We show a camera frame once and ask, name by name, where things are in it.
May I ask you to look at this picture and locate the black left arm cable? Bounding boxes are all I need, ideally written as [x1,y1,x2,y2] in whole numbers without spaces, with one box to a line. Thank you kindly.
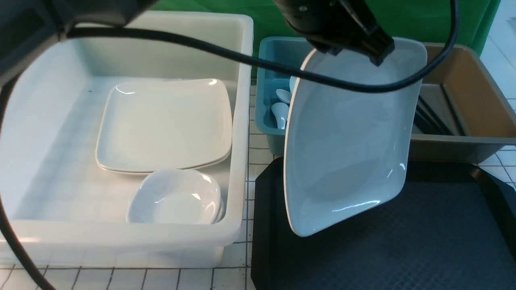
[0,0,460,290]

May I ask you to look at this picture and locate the black serving tray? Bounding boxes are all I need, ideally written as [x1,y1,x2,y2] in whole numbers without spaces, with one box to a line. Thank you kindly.
[250,158,516,290]

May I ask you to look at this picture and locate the black chopstick right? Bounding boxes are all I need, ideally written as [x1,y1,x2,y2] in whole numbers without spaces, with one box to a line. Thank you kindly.
[440,84,467,136]

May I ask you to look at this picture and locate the lower white square plate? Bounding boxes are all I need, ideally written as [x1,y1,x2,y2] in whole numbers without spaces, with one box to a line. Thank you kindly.
[96,151,232,176]

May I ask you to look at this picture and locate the black chopstick middle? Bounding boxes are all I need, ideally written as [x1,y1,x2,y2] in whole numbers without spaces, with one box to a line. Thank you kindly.
[416,95,454,136]

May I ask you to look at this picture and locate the white ceramic soup spoon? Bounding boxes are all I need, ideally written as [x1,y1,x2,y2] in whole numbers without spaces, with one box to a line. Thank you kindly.
[289,76,298,94]

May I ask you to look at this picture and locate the white soup spoon back left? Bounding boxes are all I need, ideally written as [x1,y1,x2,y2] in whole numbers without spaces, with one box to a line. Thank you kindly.
[276,89,292,105]

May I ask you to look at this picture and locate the large white rice plate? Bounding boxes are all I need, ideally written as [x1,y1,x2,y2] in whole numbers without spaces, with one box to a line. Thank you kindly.
[283,37,428,237]

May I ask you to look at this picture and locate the white bowl in tub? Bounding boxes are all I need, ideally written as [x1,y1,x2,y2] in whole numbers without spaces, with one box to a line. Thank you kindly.
[127,169,222,225]

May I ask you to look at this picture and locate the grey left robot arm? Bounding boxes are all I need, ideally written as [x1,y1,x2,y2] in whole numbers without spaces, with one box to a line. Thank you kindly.
[1,0,403,93]

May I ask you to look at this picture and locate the white square plate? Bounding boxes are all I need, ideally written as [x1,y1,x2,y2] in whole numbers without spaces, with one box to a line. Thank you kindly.
[96,79,233,173]
[96,151,232,176]

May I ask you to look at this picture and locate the teal plastic bin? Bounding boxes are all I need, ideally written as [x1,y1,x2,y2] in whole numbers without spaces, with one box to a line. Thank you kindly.
[255,36,313,156]

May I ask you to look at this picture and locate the top white square plate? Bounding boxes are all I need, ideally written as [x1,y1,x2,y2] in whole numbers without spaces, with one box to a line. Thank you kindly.
[96,79,233,173]

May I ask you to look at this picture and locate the brown plastic bin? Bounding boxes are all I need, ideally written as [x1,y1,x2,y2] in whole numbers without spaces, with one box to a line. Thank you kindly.
[409,45,516,163]

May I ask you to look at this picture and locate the black chopstick left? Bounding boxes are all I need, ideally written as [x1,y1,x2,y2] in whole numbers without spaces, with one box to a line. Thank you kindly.
[414,107,435,135]

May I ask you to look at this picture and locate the large white plastic tub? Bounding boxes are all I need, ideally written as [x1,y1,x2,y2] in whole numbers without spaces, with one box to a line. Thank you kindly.
[0,10,254,269]

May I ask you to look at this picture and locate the white bowl tray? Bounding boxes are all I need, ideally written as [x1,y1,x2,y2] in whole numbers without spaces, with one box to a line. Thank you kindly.
[213,197,225,224]

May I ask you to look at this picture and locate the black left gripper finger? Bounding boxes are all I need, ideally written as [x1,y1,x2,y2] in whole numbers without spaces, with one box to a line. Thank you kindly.
[354,25,395,67]

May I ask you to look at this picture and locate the black chopstick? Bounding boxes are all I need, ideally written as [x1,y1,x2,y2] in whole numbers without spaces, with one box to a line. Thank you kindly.
[414,107,435,135]
[416,95,454,136]
[440,84,467,136]

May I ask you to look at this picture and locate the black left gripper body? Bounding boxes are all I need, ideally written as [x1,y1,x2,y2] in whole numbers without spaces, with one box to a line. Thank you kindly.
[273,0,378,55]

